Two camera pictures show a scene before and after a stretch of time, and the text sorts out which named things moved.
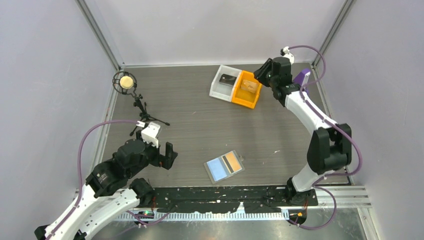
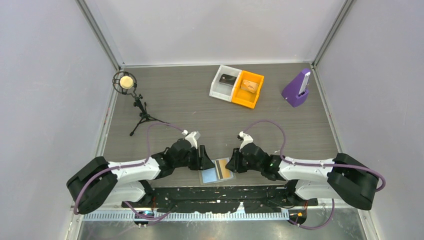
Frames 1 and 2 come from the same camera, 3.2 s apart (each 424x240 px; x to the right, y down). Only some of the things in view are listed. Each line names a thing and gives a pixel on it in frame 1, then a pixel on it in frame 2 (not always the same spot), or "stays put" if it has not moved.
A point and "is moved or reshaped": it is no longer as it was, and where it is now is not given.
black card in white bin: (226, 79) stays put
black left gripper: (165, 160) → (202, 162)
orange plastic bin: (243, 97) stays put
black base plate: (255, 199) stays put
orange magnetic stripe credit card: (232, 162) is moved or reshaped
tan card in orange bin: (249, 86) stays put
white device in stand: (306, 78) stays put
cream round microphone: (126, 82) stays put
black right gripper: (259, 74) → (233, 165)
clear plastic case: (224, 166) is moved or reshaped
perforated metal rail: (211, 216) stays put
